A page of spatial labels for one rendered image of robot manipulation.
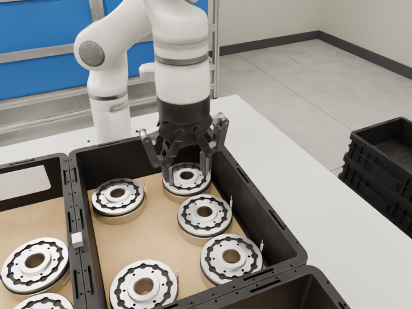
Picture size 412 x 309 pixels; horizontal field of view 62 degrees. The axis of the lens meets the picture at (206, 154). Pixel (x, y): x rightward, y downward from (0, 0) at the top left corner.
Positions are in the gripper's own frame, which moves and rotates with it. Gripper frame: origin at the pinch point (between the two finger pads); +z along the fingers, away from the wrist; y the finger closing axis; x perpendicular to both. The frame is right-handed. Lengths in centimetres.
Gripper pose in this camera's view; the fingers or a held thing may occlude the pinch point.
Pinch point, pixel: (187, 170)
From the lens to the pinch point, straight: 56.0
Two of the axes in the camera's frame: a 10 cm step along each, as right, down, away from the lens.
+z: 0.0, 8.0, 6.0
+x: -3.9, -5.5, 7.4
